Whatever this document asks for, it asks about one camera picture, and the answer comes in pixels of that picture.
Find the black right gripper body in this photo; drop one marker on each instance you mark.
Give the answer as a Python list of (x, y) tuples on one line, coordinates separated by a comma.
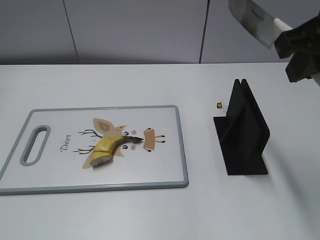
[(302, 45)]

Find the kitchen knife white handle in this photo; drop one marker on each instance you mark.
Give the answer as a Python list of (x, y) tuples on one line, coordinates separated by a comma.
[(255, 20)]

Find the black knife stand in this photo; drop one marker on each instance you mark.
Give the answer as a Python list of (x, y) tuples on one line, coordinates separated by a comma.
[(242, 133)]

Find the white cutting board grey rim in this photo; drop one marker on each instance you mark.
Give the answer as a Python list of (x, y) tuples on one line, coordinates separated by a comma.
[(73, 150)]

